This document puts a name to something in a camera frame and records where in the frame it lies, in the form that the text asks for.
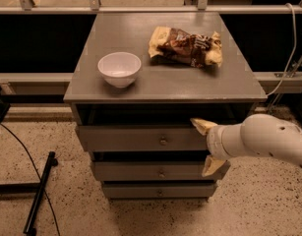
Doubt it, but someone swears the metal railing frame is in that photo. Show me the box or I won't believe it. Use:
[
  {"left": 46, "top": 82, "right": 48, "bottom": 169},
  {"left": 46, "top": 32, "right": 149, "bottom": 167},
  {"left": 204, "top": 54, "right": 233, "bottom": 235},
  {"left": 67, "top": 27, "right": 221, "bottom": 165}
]
[{"left": 0, "top": 0, "right": 302, "bottom": 95}]

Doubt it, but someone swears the grey drawer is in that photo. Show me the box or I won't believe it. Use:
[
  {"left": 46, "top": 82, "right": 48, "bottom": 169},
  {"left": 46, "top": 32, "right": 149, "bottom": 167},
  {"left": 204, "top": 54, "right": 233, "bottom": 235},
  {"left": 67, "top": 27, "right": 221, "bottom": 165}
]
[
  {"left": 102, "top": 183, "right": 216, "bottom": 199},
  {"left": 91, "top": 161, "right": 230, "bottom": 181},
  {"left": 76, "top": 125, "right": 207, "bottom": 152}
]

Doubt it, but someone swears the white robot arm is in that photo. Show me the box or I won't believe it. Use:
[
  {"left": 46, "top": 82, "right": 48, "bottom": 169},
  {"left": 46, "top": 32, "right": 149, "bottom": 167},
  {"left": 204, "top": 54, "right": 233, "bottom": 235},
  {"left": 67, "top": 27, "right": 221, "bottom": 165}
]
[{"left": 191, "top": 114, "right": 302, "bottom": 177}]

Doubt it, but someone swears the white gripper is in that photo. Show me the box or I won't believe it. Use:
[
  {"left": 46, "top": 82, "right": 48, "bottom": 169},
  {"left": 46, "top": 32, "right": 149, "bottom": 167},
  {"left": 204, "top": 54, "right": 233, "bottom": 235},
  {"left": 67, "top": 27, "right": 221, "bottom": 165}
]
[{"left": 190, "top": 118, "right": 244, "bottom": 177}]

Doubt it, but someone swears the black stand base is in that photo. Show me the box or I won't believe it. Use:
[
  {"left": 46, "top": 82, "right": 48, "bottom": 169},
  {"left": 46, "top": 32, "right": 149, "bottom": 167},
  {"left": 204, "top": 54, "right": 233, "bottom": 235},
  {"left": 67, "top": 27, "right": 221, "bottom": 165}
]
[{"left": 0, "top": 151, "right": 58, "bottom": 236}]

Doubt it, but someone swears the grey top drawer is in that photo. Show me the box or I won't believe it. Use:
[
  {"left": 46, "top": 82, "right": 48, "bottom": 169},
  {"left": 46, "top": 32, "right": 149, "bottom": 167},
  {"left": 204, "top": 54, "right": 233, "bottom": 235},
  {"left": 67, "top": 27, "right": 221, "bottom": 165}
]
[{"left": 76, "top": 125, "right": 207, "bottom": 152}]

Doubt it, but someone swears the grey middle drawer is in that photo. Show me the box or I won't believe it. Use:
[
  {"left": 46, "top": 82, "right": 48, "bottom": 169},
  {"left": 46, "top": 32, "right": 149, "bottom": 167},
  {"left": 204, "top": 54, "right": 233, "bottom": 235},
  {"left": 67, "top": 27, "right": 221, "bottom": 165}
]
[{"left": 91, "top": 161, "right": 230, "bottom": 181}]

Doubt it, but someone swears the white hanging cable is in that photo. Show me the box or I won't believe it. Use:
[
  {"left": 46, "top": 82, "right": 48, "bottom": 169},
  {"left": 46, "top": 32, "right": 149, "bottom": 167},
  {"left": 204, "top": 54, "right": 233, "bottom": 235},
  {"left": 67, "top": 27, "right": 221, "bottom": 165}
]
[{"left": 266, "top": 2, "right": 299, "bottom": 97}]

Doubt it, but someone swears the grey wooden drawer cabinet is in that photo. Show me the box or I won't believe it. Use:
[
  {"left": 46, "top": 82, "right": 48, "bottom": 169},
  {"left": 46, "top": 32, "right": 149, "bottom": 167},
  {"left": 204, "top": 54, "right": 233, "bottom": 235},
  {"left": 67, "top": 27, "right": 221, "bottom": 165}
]
[{"left": 64, "top": 13, "right": 266, "bottom": 187}]

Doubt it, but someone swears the white bowl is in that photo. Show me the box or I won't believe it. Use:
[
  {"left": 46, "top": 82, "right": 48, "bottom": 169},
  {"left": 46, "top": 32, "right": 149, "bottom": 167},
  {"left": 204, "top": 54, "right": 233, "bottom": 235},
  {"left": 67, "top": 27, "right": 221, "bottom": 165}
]
[{"left": 97, "top": 52, "right": 142, "bottom": 89}]

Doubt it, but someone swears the brown yellow snack bag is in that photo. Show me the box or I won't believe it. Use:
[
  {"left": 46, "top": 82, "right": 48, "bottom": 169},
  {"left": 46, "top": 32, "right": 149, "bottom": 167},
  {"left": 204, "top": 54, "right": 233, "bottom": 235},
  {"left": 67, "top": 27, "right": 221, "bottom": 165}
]
[{"left": 149, "top": 27, "right": 223, "bottom": 68}]

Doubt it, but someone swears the black floor cable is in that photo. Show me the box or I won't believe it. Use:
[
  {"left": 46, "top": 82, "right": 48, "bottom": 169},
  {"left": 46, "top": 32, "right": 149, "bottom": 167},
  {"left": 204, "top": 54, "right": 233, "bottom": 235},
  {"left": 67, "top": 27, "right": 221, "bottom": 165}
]
[{"left": 0, "top": 123, "right": 62, "bottom": 236}]

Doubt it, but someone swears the grey bottom drawer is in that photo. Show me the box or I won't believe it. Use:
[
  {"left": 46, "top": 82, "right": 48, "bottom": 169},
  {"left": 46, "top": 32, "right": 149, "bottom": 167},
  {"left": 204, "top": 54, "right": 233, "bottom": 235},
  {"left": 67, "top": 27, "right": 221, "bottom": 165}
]
[{"left": 102, "top": 183, "right": 216, "bottom": 199}]

